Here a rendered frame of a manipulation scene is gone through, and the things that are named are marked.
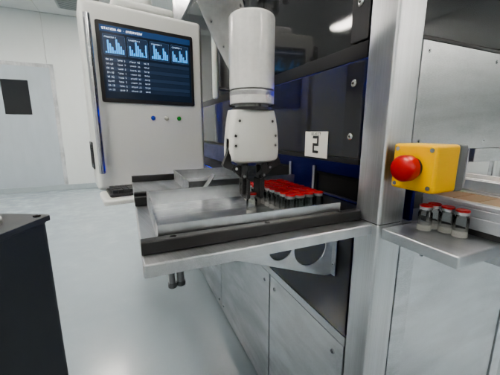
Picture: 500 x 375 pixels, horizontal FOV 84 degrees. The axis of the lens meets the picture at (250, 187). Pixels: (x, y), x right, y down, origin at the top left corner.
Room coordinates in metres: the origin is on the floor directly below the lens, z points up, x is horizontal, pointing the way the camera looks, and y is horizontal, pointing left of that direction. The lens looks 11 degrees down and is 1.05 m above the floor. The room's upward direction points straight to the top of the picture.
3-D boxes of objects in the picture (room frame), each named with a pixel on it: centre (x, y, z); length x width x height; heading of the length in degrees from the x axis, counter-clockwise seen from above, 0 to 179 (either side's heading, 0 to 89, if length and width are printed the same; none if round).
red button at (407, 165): (0.42, -0.24, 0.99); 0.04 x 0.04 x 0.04; 24
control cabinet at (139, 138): (1.36, 0.49, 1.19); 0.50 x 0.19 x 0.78; 123
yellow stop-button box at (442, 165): (0.44, -0.28, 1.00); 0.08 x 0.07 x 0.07; 114
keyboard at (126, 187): (1.18, 0.39, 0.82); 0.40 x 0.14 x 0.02; 123
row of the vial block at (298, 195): (0.62, -0.07, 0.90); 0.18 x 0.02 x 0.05; 24
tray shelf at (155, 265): (0.75, 0.06, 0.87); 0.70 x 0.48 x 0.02; 24
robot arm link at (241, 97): (0.55, -0.01, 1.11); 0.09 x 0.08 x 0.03; 114
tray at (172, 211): (0.57, 0.03, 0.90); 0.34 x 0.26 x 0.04; 114
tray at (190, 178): (0.93, 0.07, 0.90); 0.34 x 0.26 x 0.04; 114
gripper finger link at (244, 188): (0.54, 0.02, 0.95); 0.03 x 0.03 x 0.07; 24
